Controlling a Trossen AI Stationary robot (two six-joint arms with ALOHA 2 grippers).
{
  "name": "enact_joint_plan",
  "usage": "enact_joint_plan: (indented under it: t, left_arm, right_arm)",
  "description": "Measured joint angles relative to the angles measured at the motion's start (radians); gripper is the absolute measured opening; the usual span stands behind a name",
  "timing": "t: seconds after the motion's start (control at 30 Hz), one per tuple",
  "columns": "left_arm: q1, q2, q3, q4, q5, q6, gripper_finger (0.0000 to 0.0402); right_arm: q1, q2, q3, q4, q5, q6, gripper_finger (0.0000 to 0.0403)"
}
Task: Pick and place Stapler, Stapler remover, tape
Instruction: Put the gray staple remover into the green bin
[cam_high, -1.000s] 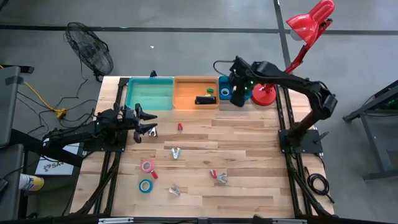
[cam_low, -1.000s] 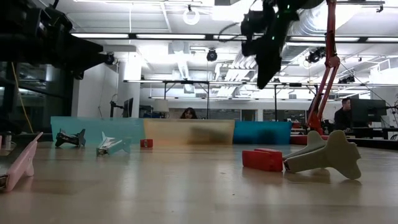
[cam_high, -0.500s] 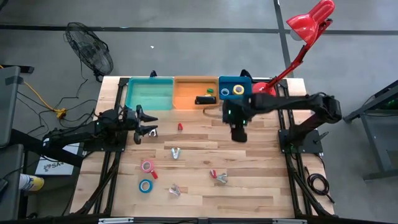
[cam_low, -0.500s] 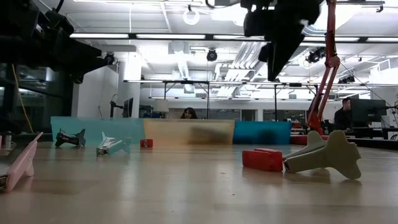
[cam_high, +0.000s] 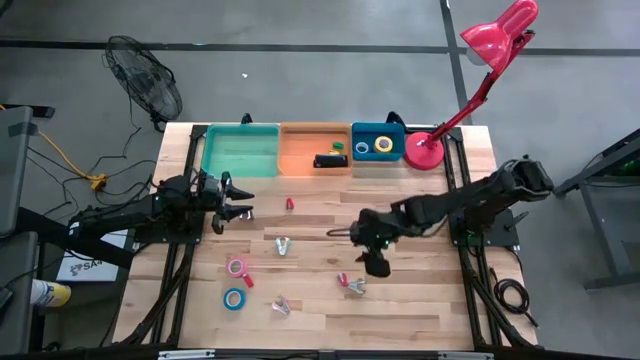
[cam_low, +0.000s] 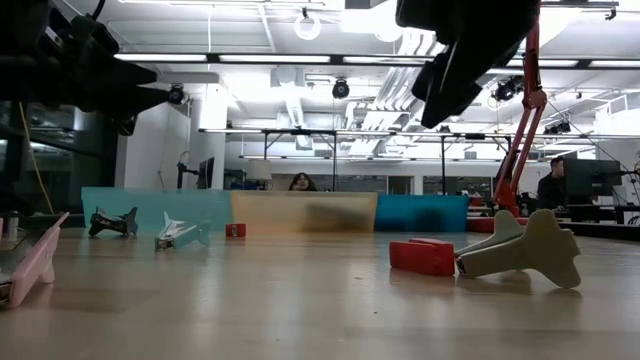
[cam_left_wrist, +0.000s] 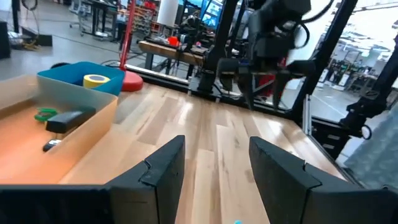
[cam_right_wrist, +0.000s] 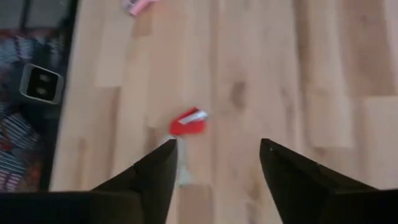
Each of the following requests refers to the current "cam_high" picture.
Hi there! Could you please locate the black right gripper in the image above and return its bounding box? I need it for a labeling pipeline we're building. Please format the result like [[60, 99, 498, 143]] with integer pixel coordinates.
[[349, 208, 401, 279]]

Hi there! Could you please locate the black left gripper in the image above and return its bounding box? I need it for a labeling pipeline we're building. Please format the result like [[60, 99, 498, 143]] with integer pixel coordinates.
[[194, 169, 255, 235]]

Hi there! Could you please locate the pink tape roll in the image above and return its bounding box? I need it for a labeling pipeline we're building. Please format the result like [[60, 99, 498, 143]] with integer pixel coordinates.
[[225, 256, 250, 279]]

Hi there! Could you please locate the black stapler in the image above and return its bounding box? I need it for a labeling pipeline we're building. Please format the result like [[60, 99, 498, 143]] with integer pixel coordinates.
[[313, 153, 349, 170]]

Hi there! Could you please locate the light blue tape roll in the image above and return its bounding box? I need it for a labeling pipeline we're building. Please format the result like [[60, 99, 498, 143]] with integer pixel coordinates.
[[222, 287, 247, 312]]

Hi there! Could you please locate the teal plastic bin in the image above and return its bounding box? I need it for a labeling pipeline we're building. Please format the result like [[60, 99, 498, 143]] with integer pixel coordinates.
[[201, 123, 280, 179]]

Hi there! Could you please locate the orange plastic bin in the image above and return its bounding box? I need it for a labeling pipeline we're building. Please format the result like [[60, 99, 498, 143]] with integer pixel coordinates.
[[277, 122, 353, 177]]

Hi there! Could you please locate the black rig crossbeam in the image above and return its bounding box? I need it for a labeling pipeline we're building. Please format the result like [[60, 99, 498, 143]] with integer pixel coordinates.
[[0, 344, 640, 360]]

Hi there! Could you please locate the red desk lamp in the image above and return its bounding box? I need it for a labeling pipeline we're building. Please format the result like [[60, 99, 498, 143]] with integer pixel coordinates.
[[402, 0, 540, 171]]

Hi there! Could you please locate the blue plastic bin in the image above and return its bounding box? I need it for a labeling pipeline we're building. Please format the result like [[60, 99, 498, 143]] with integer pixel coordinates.
[[351, 121, 406, 162]]

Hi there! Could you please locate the black floor fan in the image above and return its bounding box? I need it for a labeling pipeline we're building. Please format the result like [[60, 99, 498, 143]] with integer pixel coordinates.
[[103, 34, 184, 132]]

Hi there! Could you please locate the white printed box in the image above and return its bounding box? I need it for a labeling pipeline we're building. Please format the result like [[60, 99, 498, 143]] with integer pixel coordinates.
[[55, 230, 129, 283]]

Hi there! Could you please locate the black rig support beam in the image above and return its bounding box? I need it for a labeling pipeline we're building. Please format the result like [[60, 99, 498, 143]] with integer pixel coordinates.
[[14, 207, 136, 269]]

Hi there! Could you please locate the yellow white spray can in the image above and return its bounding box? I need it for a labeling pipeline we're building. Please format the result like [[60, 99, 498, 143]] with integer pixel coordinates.
[[29, 278, 72, 308]]

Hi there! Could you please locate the grey equipment cabinet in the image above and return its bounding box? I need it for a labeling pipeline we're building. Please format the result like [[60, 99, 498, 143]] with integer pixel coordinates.
[[0, 105, 39, 239], [0, 232, 41, 354]]

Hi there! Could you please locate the black metal side table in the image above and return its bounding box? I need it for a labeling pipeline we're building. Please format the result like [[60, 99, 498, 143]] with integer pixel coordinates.
[[552, 127, 640, 291]]

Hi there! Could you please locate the coiled black cable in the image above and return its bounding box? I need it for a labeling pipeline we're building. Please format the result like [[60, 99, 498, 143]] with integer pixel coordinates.
[[492, 277, 540, 329]]

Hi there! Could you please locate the silver metal bracket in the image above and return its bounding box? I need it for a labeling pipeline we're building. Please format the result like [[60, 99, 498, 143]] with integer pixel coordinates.
[[158, 349, 216, 360], [438, 351, 494, 360]]

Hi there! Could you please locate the yellow extension cord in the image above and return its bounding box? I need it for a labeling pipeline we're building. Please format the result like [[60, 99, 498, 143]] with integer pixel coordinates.
[[0, 103, 109, 193]]

